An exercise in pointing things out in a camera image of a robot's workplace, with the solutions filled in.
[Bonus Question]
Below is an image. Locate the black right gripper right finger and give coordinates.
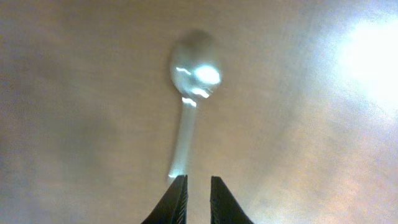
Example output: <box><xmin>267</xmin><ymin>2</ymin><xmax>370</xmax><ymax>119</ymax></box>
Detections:
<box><xmin>210</xmin><ymin>176</ymin><xmax>254</xmax><ymax>224</ymax></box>

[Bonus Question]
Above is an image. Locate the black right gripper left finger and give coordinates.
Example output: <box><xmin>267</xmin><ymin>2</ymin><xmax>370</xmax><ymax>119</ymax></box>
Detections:
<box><xmin>142</xmin><ymin>175</ymin><xmax>188</xmax><ymax>224</ymax></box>

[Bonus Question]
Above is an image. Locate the metal tablespoon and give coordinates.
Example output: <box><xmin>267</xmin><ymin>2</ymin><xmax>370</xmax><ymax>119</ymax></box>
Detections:
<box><xmin>167</xmin><ymin>30</ymin><xmax>223</xmax><ymax>180</ymax></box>

